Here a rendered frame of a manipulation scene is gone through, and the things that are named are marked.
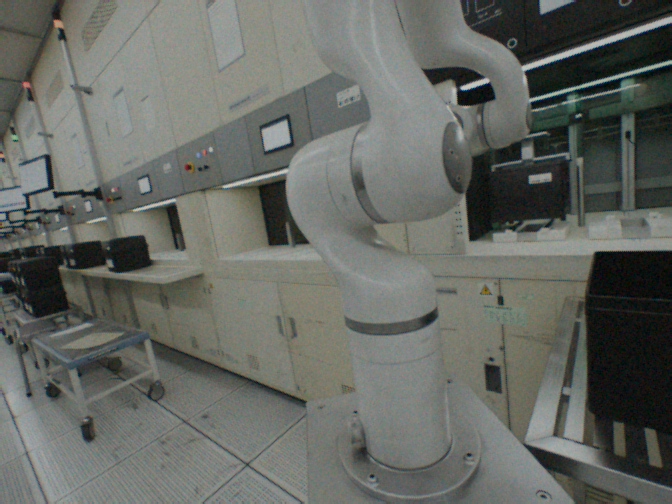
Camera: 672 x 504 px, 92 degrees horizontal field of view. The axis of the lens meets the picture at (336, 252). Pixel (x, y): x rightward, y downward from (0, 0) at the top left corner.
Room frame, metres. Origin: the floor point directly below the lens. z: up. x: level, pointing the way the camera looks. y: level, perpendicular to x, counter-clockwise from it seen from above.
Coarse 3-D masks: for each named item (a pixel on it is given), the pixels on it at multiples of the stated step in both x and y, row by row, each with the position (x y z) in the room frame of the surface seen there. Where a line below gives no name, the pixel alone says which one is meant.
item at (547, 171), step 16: (528, 144) 1.13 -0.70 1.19; (528, 160) 1.14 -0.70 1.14; (560, 160) 1.01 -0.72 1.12; (496, 176) 1.12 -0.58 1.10; (512, 176) 1.09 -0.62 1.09; (528, 176) 1.06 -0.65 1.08; (544, 176) 1.03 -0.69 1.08; (560, 176) 1.01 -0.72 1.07; (496, 192) 1.12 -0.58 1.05; (512, 192) 1.09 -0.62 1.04; (528, 192) 1.06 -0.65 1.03; (544, 192) 1.03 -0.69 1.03; (560, 192) 1.01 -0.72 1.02; (496, 208) 1.13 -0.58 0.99; (512, 208) 1.10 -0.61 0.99; (528, 208) 1.06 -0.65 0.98; (544, 208) 1.04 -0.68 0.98; (560, 208) 1.01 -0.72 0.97
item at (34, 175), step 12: (48, 156) 2.62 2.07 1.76; (24, 168) 2.73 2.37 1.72; (36, 168) 2.65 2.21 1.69; (48, 168) 2.60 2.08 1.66; (24, 180) 2.73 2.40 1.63; (36, 180) 2.65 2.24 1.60; (48, 180) 2.58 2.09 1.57; (24, 192) 2.72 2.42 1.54; (36, 192) 2.65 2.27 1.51; (60, 192) 2.76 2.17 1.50; (72, 192) 2.80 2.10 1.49; (84, 192) 2.85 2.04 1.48; (96, 192) 2.99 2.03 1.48
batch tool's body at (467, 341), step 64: (512, 0) 0.90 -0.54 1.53; (640, 0) 0.74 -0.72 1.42; (576, 64) 1.06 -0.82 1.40; (640, 64) 1.11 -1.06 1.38; (576, 128) 1.22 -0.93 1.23; (448, 256) 1.05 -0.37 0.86; (512, 256) 0.92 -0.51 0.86; (576, 256) 0.82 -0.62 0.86; (448, 320) 1.06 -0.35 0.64; (512, 384) 0.94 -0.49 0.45
